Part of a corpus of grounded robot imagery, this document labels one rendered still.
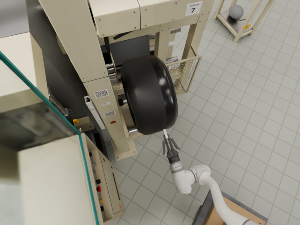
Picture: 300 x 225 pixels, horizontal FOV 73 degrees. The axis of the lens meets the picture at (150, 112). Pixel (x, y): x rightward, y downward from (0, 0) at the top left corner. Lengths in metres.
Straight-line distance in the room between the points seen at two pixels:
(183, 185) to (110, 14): 1.07
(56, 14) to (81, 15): 0.07
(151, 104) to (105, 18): 0.53
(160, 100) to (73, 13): 0.72
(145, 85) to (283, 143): 2.28
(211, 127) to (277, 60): 1.56
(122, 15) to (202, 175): 1.06
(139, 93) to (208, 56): 2.25
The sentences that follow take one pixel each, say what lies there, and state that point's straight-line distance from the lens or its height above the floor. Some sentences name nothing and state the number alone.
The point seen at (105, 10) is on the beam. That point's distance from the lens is 1.14.
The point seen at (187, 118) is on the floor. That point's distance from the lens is 2.75.
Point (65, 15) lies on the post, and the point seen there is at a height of 2.03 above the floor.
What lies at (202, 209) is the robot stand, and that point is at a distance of 1.92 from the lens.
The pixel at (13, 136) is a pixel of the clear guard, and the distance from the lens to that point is 0.63.
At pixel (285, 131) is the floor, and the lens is 3.21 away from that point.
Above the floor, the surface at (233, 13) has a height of 0.26.
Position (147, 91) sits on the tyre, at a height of 1.43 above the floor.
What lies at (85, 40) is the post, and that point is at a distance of 0.84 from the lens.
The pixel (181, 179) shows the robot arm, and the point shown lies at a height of 1.15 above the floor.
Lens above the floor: 2.51
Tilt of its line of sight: 67 degrees down
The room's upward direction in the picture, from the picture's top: 3 degrees clockwise
